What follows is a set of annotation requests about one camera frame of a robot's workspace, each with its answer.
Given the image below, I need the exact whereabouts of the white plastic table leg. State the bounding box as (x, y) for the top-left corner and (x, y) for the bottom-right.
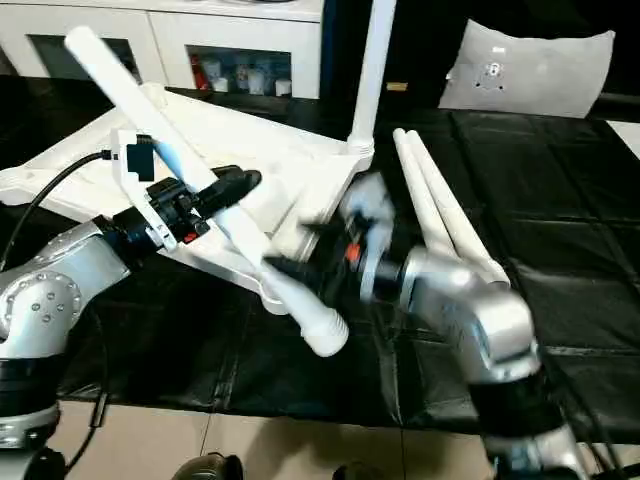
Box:
(63, 24), (350, 358)
(349, 0), (399, 156)
(391, 127), (501, 281)
(404, 128), (512, 291)

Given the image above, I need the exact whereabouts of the black furniture with gold label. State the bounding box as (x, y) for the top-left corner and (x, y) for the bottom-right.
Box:
(322, 0), (640, 109)

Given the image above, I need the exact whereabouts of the white plastic table top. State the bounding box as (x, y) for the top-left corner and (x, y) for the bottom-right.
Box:
(0, 82), (377, 317)

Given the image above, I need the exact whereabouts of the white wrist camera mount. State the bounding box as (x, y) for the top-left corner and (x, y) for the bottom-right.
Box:
(342, 172), (399, 304)
(109, 127), (181, 251)

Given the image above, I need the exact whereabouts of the grey padded backrest cushion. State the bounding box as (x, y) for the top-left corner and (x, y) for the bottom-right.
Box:
(438, 18), (617, 119)

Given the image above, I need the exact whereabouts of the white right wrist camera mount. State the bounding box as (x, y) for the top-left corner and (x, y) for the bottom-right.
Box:
(342, 172), (399, 304)

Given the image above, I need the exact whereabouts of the dark robot right foot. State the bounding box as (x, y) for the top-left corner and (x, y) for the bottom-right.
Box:
(332, 462), (381, 480)

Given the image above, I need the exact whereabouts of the white glass-door cabinet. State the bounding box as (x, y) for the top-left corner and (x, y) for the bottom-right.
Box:
(0, 0), (326, 99)

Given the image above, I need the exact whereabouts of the white flat board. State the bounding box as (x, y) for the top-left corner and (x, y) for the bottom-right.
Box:
(607, 119), (640, 151)

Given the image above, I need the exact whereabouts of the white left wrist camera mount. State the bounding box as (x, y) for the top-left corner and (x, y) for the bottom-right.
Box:
(109, 127), (181, 251)

